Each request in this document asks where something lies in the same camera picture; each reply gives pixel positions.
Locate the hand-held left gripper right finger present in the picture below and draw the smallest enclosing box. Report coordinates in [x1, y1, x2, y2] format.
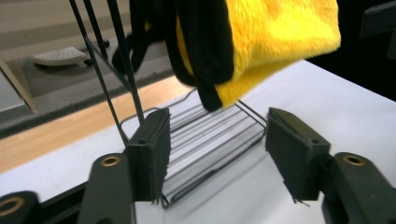
[264, 106, 332, 205]

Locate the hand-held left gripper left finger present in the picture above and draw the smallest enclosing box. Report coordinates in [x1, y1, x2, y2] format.
[125, 107, 172, 203]

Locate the black wire rack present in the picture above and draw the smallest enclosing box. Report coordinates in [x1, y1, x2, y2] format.
[68, 0, 269, 210]

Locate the light wooden desk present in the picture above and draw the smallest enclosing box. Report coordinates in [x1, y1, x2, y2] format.
[0, 0, 134, 113]

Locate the white footrest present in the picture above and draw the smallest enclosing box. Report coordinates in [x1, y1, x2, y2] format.
[30, 46, 92, 67]

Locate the yellow towel with black trim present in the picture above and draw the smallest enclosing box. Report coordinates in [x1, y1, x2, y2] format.
[111, 0, 342, 113]

